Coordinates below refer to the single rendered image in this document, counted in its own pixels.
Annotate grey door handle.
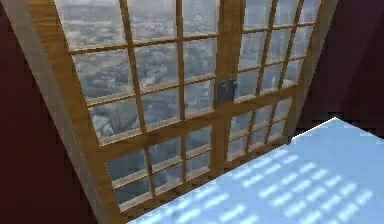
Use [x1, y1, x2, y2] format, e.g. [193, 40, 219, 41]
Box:
[228, 77, 239, 101]
[217, 79, 228, 104]

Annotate wooden glazed double door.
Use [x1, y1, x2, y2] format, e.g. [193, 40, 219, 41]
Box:
[1, 0, 339, 224]

